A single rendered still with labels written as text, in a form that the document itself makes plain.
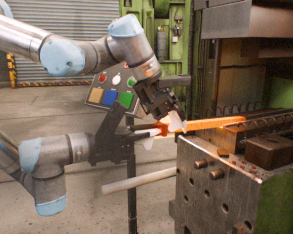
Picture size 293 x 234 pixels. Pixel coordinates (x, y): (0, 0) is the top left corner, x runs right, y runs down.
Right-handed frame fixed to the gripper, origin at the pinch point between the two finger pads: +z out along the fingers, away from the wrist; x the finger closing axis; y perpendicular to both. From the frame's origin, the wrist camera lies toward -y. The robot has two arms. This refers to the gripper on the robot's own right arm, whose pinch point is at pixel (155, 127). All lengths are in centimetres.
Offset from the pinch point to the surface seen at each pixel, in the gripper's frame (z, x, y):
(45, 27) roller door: 60, -792, -81
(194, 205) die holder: 18.9, -3.1, 33.7
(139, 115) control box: 13.4, -38.2, 7.1
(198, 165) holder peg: 14.9, 2.4, 14.1
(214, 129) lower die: 24.4, -1.8, 4.5
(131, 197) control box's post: 17, -56, 61
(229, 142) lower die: 24.4, 5.3, 6.7
